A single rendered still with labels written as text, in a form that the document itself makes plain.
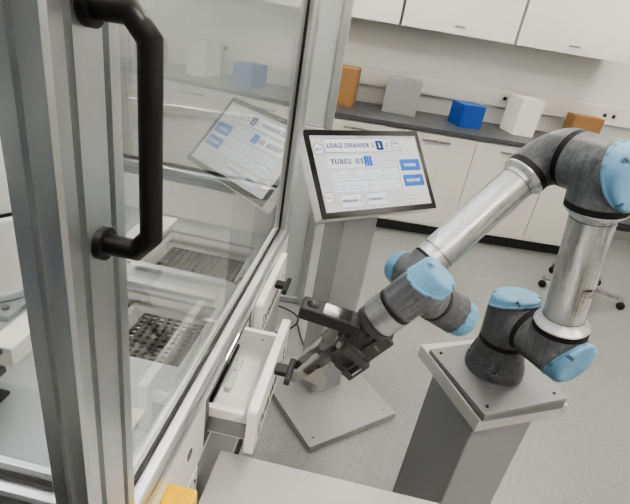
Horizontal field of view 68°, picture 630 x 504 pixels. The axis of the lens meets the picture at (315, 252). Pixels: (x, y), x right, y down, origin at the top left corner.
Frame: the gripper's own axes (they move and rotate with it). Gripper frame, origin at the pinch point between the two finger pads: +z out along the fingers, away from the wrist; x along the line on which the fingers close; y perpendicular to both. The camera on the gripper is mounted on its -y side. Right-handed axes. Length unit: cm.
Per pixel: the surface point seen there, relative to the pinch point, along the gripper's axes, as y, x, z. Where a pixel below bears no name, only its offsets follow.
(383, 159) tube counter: -2, 97, -23
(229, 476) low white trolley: 2.7, -15.2, 17.1
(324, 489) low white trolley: 17.4, -13.1, 6.9
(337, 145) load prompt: -18, 87, -17
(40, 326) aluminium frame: -36, -47, -23
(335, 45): -45, 163, -30
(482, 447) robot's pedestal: 60, 23, -3
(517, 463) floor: 129, 78, 22
